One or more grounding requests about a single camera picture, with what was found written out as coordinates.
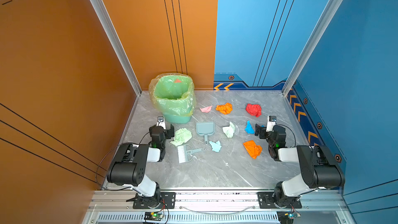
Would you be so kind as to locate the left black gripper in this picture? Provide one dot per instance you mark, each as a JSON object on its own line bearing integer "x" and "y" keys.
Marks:
{"x": 169, "y": 131}

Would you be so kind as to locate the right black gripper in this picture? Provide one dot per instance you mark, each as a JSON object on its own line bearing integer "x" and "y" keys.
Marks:
{"x": 261, "y": 131}

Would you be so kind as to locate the large light green paper ball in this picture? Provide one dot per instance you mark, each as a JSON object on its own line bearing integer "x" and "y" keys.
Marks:
{"x": 182, "y": 136}

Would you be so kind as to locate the grey-blue hand brush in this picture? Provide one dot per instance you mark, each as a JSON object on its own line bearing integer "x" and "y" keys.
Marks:
{"x": 186, "y": 152}

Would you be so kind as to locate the grey-blue plastic dustpan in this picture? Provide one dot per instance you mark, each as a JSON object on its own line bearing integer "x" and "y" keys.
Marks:
{"x": 205, "y": 129}

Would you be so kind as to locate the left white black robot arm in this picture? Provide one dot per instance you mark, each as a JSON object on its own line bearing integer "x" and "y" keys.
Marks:
{"x": 128, "y": 168}

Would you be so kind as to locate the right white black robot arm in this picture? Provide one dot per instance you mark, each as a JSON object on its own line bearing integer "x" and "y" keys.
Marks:
{"x": 318, "y": 169}

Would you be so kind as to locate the orange paper ball near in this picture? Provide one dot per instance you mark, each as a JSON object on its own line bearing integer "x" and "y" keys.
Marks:
{"x": 252, "y": 148}

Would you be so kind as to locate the orange paper ball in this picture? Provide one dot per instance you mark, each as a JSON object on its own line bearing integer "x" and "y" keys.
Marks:
{"x": 252, "y": 148}
{"x": 225, "y": 109}

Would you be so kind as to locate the red paper ball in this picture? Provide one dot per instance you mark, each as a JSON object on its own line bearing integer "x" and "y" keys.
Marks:
{"x": 254, "y": 109}

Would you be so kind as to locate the yellow translucent bin liner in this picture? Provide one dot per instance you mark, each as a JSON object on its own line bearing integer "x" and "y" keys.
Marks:
{"x": 186, "y": 99}

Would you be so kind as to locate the green plastic trash bin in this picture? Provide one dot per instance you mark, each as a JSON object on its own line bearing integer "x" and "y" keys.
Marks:
{"x": 174, "y": 105}

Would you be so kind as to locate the small light green paper scrap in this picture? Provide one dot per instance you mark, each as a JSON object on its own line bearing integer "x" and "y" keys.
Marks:
{"x": 229, "y": 130}

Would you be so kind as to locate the pink paper scrap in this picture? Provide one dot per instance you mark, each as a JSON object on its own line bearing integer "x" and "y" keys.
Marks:
{"x": 206, "y": 109}

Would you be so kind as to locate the orange paper ball far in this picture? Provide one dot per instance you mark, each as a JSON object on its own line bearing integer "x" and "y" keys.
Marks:
{"x": 225, "y": 109}

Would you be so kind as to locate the light blue paper scrap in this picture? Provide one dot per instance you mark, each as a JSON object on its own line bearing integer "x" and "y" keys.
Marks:
{"x": 215, "y": 146}

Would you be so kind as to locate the left green circuit board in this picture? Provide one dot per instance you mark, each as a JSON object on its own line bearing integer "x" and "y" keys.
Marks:
{"x": 153, "y": 217}

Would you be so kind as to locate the green circuit board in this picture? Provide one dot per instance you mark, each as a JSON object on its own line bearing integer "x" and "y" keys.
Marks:
{"x": 288, "y": 217}
{"x": 153, "y": 217}

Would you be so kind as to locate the right green circuit board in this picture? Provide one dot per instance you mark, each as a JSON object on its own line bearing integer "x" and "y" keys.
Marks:
{"x": 288, "y": 217}

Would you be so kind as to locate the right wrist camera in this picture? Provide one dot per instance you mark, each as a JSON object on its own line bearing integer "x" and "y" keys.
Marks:
{"x": 271, "y": 122}

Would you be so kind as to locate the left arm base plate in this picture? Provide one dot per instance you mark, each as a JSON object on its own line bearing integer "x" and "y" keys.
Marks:
{"x": 168, "y": 199}

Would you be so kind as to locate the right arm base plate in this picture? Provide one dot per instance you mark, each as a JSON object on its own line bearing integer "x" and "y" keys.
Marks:
{"x": 272, "y": 200}

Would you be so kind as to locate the aluminium front rail frame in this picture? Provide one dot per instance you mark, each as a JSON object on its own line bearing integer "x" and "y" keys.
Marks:
{"x": 217, "y": 206}

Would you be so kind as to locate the right aluminium corner post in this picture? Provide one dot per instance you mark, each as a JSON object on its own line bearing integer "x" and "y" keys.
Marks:
{"x": 323, "y": 22}

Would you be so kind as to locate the aluminium corner post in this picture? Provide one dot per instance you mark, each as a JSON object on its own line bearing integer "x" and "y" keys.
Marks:
{"x": 323, "y": 22}
{"x": 109, "y": 28}

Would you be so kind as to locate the left aluminium corner post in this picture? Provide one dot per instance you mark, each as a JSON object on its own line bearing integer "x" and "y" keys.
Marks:
{"x": 109, "y": 28}

